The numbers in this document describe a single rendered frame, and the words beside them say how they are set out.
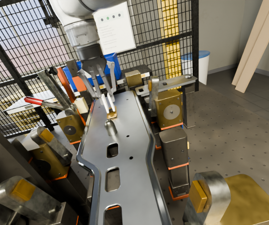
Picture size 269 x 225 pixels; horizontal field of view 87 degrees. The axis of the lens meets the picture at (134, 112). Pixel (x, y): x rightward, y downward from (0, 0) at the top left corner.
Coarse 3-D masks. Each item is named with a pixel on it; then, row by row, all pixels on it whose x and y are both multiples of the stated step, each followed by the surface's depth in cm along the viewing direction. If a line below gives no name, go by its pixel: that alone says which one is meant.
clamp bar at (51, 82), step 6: (42, 72) 44; (48, 72) 45; (54, 72) 45; (42, 78) 45; (48, 78) 45; (48, 84) 46; (54, 84) 49; (54, 90) 47; (60, 90) 50; (60, 96) 48; (66, 96) 51; (60, 102) 49; (66, 102) 50; (66, 108) 50
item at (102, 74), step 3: (96, 66) 45; (99, 66) 45; (99, 69) 46; (99, 72) 46; (102, 72) 46; (102, 75) 47; (105, 75) 49; (102, 78) 48; (105, 78) 48; (105, 81) 48; (105, 84) 49; (108, 84) 49; (108, 87) 50; (108, 90) 50; (111, 93) 50
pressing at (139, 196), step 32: (128, 96) 66; (96, 128) 49; (128, 128) 45; (96, 160) 36; (128, 160) 34; (96, 192) 28; (128, 192) 27; (160, 192) 26; (96, 224) 24; (128, 224) 23; (160, 224) 22
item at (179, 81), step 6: (174, 78) 72; (180, 78) 70; (186, 78) 69; (192, 78) 67; (162, 84) 69; (168, 84) 67; (174, 84) 66; (180, 84) 65; (138, 90) 70; (144, 90) 68; (162, 90) 65
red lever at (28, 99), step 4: (28, 96) 49; (28, 100) 48; (32, 100) 48; (36, 100) 49; (40, 100) 49; (36, 104) 49; (40, 104) 49; (44, 104) 50; (48, 104) 50; (52, 104) 50; (56, 104) 51; (60, 104) 52; (60, 108) 51; (72, 108) 52
